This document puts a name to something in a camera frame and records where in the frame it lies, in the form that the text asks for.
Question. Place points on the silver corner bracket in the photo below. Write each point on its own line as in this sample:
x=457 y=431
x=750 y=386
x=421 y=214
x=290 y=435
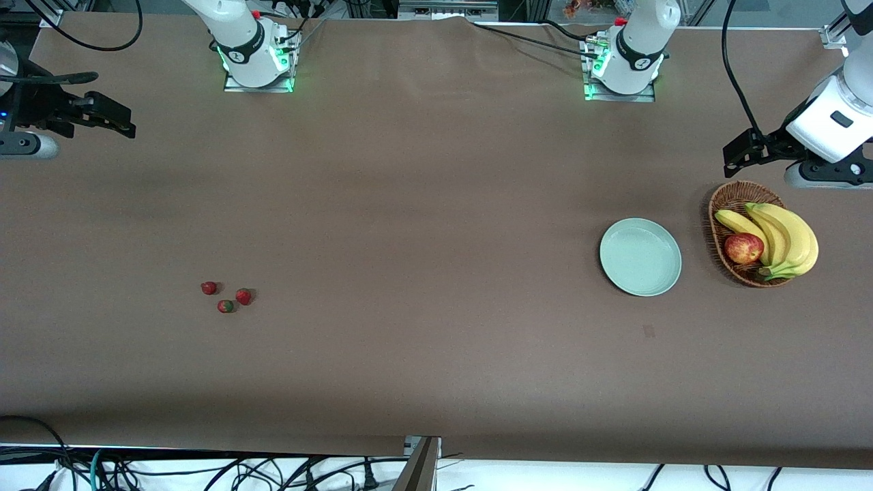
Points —
x=835 y=35
x=51 y=18

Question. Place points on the brown wicker basket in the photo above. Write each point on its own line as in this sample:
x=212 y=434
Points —
x=730 y=201

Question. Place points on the red apple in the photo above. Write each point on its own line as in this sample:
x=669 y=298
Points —
x=743 y=248

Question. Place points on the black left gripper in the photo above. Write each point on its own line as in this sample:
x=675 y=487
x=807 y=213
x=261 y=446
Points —
x=779 y=142

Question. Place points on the orange background object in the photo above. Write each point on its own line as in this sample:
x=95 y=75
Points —
x=580 y=8

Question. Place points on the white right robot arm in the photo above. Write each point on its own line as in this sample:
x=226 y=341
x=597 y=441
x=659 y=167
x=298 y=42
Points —
x=245 y=41

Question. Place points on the red strawberry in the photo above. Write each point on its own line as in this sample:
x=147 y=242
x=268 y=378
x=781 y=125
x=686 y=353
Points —
x=243 y=296
x=225 y=306
x=209 y=288

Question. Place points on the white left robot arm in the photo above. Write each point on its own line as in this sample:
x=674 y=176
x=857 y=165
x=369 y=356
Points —
x=638 y=48

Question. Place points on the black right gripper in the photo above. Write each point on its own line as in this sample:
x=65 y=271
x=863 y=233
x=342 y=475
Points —
x=42 y=103

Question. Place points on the brown table cover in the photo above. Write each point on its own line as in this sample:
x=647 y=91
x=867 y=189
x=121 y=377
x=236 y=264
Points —
x=436 y=204

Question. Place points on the pale green round plate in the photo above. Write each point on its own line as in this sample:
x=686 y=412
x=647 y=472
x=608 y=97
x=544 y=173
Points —
x=640 y=257

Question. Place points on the aluminium profile post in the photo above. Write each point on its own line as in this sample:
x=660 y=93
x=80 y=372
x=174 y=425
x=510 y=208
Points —
x=417 y=467

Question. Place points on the silver aluminium rail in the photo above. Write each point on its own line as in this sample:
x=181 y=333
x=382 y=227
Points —
x=447 y=10

